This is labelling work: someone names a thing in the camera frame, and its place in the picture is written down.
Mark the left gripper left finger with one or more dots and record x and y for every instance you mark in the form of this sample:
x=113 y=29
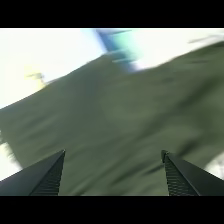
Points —
x=40 y=178

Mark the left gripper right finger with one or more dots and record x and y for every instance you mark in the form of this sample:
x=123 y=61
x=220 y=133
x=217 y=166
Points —
x=186 y=178

